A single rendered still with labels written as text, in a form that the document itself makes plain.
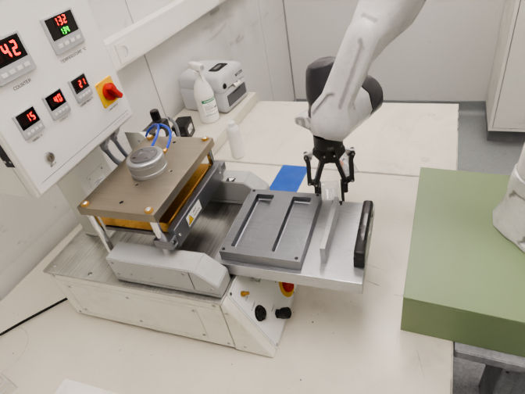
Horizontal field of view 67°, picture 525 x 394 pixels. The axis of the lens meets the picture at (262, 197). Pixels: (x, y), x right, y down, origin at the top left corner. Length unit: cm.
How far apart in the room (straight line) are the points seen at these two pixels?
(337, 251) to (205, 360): 39
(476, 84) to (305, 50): 124
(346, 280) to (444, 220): 36
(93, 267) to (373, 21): 77
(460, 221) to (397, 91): 231
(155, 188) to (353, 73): 43
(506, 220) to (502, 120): 193
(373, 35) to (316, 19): 242
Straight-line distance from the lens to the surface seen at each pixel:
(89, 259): 101
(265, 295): 90
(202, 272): 77
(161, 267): 80
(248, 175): 96
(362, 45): 75
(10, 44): 82
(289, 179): 134
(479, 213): 104
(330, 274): 74
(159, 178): 83
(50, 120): 86
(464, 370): 177
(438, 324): 90
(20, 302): 132
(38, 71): 85
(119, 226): 89
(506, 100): 282
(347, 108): 80
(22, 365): 117
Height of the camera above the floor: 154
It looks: 38 degrees down
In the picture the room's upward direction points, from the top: 12 degrees counter-clockwise
